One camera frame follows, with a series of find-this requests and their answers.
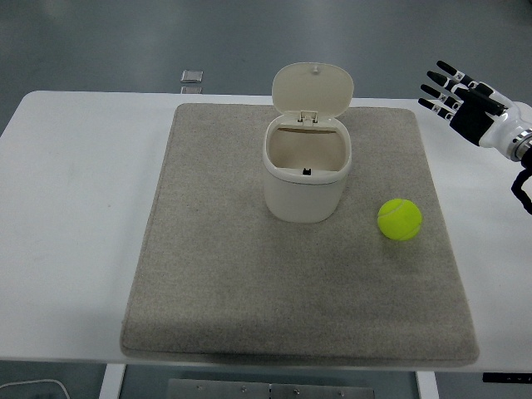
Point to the cream bin with flip lid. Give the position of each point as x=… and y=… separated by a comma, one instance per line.
x=305, y=195

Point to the beige felt mat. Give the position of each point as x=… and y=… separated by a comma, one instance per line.
x=249, y=270

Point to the white table leg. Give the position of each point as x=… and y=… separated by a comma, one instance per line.
x=111, y=382
x=426, y=386

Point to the black table control panel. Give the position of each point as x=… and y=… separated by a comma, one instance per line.
x=507, y=377

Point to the grey metal plate with screws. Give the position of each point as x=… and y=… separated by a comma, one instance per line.
x=322, y=392
x=218, y=390

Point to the narrow metal floor plate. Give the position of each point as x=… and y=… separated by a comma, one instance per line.
x=191, y=90

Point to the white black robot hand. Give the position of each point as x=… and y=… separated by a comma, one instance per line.
x=474, y=120

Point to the yellow-green tennis ball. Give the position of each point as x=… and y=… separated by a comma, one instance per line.
x=400, y=219

